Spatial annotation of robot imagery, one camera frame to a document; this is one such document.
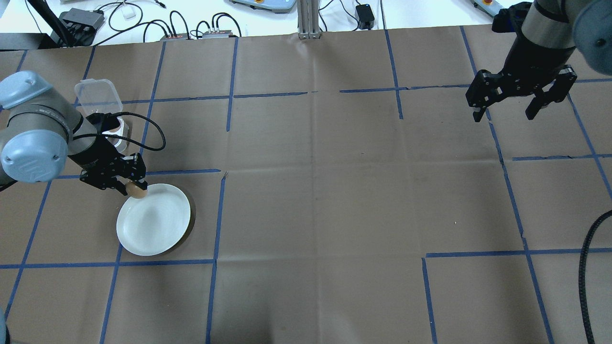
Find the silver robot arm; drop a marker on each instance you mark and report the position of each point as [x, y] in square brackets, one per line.
[38, 124]
[542, 28]

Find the white round plate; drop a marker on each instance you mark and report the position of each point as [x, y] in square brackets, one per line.
[153, 224]

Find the clear plastic egg box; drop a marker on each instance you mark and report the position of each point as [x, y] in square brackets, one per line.
[98, 95]

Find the grey blue teach pendant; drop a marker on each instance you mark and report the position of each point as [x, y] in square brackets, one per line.
[263, 4]
[487, 5]

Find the white desk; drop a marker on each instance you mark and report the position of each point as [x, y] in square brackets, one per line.
[430, 12]

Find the small grey connector box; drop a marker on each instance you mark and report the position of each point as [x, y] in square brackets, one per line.
[174, 36]
[217, 34]

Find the dark grey hub box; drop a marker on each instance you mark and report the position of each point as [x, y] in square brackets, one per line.
[81, 18]

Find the black power adapter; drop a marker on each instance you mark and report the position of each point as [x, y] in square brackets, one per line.
[365, 16]

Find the small white adapter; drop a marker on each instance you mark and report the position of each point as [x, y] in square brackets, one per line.
[128, 13]

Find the black stand pole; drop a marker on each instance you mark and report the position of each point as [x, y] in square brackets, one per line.
[45, 16]

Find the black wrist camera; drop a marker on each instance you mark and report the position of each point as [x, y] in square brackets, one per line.
[103, 123]
[507, 19]

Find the aluminium extrusion post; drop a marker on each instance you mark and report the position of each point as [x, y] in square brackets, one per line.
[308, 19]

